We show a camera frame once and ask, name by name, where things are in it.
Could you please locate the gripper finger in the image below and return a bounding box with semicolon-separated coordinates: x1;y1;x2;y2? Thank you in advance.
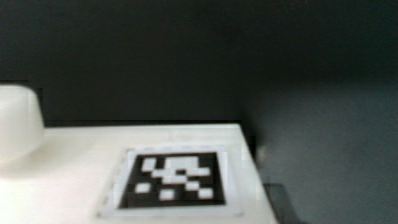
263;183;308;224

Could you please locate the white front drawer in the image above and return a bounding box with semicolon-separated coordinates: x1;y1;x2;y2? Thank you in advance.
0;84;279;224

